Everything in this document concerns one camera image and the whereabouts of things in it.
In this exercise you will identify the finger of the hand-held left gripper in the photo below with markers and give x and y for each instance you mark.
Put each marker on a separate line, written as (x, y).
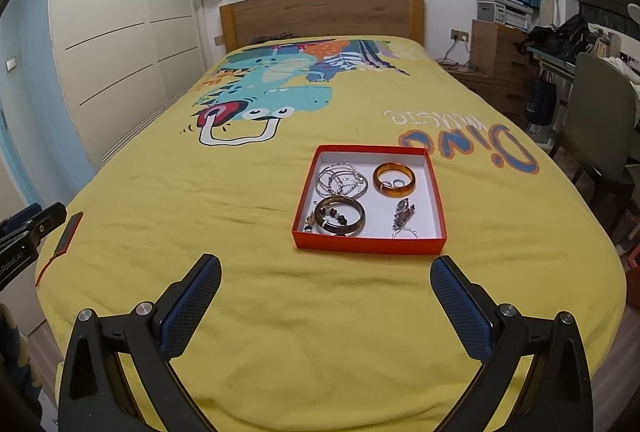
(20, 218)
(45, 224)

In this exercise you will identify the dark stone bangle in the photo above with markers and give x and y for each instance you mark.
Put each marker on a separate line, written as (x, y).
(345, 230)

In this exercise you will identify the dark cloth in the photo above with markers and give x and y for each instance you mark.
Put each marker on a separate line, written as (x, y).
(275, 38)

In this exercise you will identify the wall light switch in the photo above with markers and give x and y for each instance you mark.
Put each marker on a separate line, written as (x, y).
(11, 63)

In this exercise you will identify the wooden nightstand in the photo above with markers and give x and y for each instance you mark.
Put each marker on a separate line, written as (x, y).
(492, 95)

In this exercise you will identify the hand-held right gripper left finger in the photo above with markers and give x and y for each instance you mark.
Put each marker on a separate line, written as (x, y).
(192, 307)

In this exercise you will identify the white wardrobe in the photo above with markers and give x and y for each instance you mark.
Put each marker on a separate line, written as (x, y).
(115, 37)

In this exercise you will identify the silver wristwatch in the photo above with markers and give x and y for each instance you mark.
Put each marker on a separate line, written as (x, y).
(402, 208)

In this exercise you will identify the grey-green chair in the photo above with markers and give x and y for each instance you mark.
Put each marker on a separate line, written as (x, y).
(595, 112)

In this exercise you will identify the yellow printed blanket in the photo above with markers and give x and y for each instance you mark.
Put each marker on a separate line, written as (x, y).
(300, 312)

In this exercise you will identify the white printer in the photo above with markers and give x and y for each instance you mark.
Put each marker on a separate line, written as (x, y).
(502, 11)

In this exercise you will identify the white clothes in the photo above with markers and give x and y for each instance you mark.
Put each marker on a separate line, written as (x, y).
(625, 70)

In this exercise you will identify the red jewelry box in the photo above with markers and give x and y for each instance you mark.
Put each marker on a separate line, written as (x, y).
(365, 246)

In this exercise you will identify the wooden drawer chest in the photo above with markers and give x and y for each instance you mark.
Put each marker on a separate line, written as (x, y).
(495, 50)

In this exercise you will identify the amber bangle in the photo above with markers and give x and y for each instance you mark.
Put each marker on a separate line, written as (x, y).
(407, 188)

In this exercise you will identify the black bag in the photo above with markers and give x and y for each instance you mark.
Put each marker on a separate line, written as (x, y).
(560, 37)

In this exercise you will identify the wall socket with plug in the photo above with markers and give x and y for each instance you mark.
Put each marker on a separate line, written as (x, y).
(459, 35)

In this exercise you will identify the wooden headboard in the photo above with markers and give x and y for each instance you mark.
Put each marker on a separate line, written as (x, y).
(325, 12)

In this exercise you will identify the red phone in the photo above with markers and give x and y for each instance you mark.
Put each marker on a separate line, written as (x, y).
(69, 232)

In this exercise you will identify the dark tote bag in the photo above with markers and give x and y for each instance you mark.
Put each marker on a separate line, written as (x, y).
(541, 100)

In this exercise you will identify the person's left hand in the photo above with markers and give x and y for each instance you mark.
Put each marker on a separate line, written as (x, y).
(17, 362)

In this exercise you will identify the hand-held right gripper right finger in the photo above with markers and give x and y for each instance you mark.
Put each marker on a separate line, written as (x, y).
(457, 307)

